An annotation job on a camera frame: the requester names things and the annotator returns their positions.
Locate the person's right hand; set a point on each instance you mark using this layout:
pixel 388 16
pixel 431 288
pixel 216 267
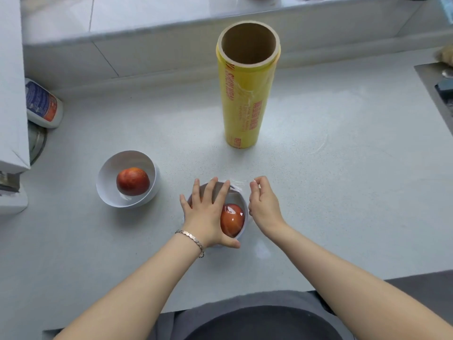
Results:
pixel 265 208

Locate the person's left hand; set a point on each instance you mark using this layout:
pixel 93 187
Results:
pixel 205 223

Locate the white bowl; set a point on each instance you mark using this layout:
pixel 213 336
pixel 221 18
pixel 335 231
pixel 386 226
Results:
pixel 106 180
pixel 239 200

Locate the clear cling film sheet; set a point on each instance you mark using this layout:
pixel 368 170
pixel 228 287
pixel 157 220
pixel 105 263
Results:
pixel 238 189

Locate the yellow plastic wrap roll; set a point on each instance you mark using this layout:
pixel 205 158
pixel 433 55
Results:
pixel 244 113

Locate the person's left forearm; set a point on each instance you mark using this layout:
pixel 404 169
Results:
pixel 134 297

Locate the person's right forearm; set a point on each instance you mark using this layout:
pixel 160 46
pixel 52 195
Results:
pixel 354 290

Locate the grey shirt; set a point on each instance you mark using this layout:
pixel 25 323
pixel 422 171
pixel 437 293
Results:
pixel 247 315

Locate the white appliance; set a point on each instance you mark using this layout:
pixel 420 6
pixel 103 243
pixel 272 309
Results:
pixel 14 201

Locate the white bottle blue orange label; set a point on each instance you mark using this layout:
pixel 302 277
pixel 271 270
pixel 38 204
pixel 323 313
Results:
pixel 42 104

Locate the steel sink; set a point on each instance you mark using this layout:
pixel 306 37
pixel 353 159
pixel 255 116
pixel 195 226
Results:
pixel 430 81

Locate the dark blue sink tray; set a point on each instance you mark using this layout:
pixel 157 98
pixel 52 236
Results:
pixel 446 90

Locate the white open window sash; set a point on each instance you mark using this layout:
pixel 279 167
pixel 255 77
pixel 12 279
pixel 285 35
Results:
pixel 14 84

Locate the dry brown husk scraps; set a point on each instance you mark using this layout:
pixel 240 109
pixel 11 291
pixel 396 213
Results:
pixel 446 54

